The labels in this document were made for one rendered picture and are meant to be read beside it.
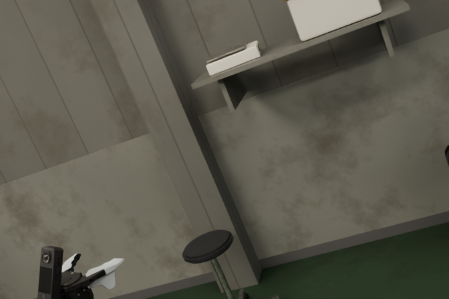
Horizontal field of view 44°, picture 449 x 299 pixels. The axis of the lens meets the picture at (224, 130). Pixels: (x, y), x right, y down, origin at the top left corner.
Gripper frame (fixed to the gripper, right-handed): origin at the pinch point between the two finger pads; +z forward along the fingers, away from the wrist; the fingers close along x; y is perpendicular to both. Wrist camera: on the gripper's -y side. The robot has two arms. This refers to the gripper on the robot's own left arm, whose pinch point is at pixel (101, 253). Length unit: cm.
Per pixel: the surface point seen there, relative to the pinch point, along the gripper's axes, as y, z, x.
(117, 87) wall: 15, 212, -196
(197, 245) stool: 112, 161, -122
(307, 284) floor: 170, 207, -78
